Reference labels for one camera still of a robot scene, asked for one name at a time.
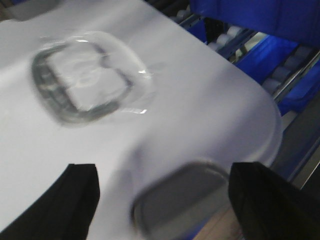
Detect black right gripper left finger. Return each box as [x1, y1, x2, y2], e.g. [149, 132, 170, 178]
[0, 164, 100, 240]

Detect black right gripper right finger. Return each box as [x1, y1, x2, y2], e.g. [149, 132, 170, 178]
[228, 162, 320, 240]

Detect white bin lid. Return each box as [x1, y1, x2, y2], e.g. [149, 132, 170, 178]
[0, 0, 282, 240]

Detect roller conveyor shelf rails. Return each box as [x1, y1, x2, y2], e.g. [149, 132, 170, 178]
[150, 0, 320, 191]

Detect blue bin on rollers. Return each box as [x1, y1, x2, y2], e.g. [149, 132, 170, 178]
[186, 0, 320, 116]

